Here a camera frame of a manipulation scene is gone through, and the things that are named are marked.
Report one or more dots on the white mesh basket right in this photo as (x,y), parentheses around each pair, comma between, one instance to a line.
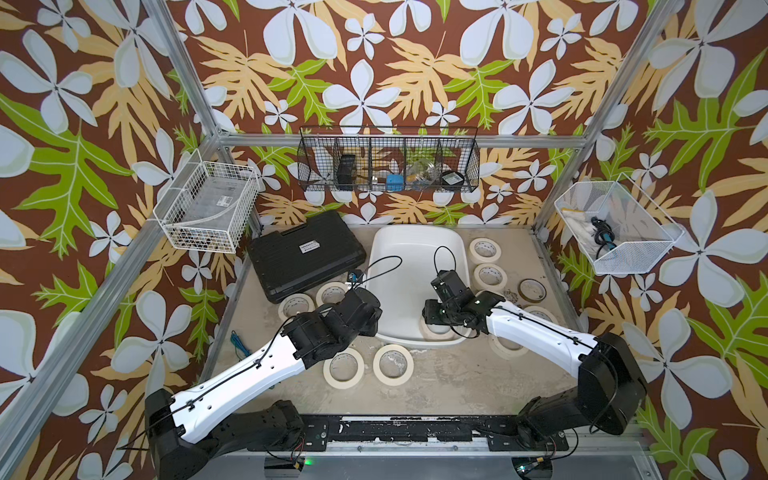
(617,225)

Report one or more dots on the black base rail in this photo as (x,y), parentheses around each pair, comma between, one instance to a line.
(500,433)

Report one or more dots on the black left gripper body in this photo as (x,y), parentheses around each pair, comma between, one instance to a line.
(370,327)

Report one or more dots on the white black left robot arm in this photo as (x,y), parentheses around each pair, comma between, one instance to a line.
(188,429)

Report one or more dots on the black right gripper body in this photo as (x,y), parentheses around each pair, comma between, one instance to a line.
(437,312)

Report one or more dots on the white wire basket left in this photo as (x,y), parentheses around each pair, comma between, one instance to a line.
(207,205)

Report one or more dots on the blue green cable ties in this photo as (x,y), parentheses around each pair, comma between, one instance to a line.
(241,350)

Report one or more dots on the black plastic tool case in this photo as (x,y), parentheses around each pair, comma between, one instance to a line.
(305,256)

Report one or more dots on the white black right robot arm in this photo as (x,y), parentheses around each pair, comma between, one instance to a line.
(610,385)

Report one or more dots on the cream tape roll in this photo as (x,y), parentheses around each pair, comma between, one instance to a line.
(393,365)
(506,349)
(435,330)
(490,277)
(295,304)
(331,293)
(484,250)
(345,370)

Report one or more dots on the black wire basket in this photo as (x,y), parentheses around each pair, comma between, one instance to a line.
(390,159)

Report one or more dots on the white plastic storage box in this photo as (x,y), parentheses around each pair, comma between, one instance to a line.
(403,263)

